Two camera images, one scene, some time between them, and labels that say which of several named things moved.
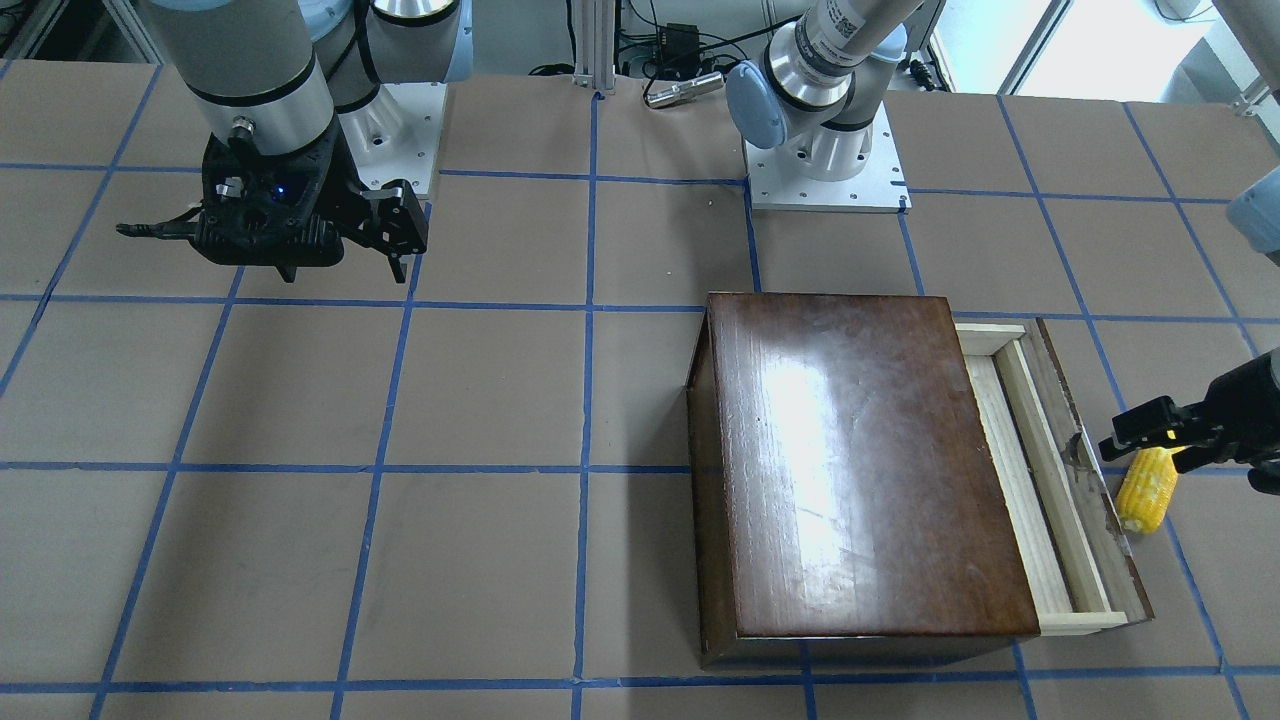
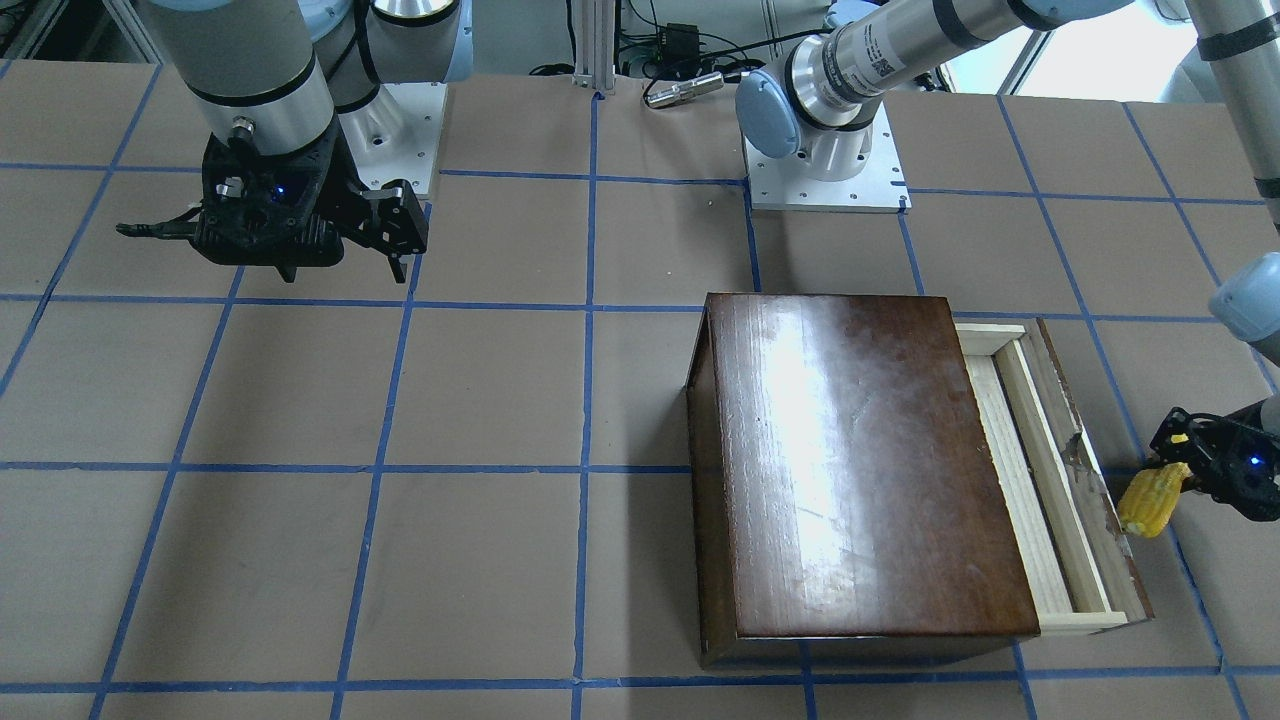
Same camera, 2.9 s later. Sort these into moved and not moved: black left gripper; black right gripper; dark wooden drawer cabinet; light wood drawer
Moved: black right gripper
Not moved: dark wooden drawer cabinet; black left gripper; light wood drawer
